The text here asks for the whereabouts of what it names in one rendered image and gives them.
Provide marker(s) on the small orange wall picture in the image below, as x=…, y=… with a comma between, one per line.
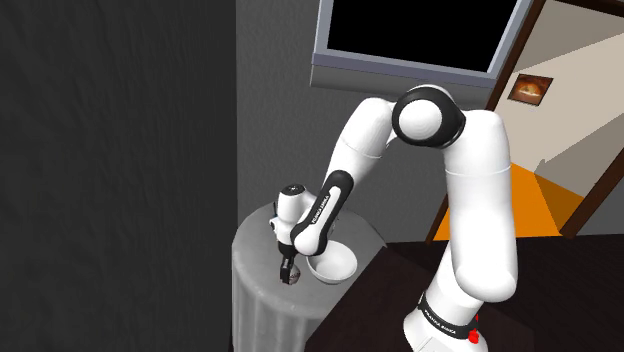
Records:
x=529, y=89

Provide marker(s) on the grey framed window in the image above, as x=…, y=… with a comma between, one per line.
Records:
x=414, y=34

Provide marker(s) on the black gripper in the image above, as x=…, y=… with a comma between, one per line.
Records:
x=286, y=251

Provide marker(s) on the brown framed doorway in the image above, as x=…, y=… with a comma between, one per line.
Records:
x=580, y=146

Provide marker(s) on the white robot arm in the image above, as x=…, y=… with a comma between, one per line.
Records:
x=475, y=204

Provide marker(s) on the small round white ball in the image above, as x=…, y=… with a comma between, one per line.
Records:
x=294, y=278

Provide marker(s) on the dark robot stand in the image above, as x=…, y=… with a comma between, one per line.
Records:
x=380, y=302

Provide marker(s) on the white bowl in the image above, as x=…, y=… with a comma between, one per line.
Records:
x=336, y=265

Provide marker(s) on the round grey side table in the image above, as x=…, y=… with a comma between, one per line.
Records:
x=265, y=302

